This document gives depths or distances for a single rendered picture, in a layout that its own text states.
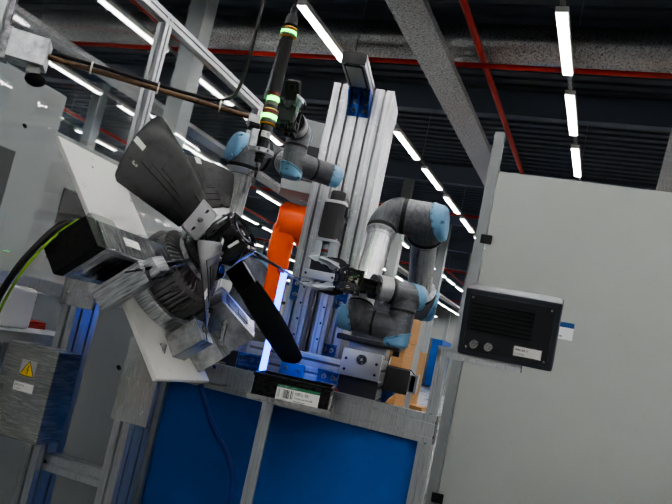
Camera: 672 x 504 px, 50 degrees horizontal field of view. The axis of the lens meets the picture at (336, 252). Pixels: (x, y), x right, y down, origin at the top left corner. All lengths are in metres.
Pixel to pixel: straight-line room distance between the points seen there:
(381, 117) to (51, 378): 1.66
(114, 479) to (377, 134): 1.69
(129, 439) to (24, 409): 0.26
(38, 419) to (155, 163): 0.66
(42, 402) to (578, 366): 2.41
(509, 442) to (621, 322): 0.75
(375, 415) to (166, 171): 0.92
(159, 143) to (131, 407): 0.63
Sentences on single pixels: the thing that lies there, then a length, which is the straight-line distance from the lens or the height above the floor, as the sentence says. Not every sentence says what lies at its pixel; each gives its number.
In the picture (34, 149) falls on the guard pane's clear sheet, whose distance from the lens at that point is 2.35.
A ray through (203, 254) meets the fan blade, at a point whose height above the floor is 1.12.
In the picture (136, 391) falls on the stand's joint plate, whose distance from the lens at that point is 1.81.
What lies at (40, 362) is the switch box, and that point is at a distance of 1.87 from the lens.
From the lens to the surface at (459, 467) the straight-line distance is 3.56.
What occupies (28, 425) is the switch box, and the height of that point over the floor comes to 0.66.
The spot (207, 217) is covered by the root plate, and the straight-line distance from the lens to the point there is 1.81.
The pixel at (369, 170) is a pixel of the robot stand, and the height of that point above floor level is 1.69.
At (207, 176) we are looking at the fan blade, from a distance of 2.03.
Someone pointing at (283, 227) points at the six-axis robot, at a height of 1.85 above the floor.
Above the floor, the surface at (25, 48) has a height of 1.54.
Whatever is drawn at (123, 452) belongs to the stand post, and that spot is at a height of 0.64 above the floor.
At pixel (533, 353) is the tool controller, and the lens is 2.04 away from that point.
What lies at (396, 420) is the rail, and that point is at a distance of 2.11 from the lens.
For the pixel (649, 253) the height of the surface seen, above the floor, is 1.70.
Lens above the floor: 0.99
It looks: 7 degrees up
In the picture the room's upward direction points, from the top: 12 degrees clockwise
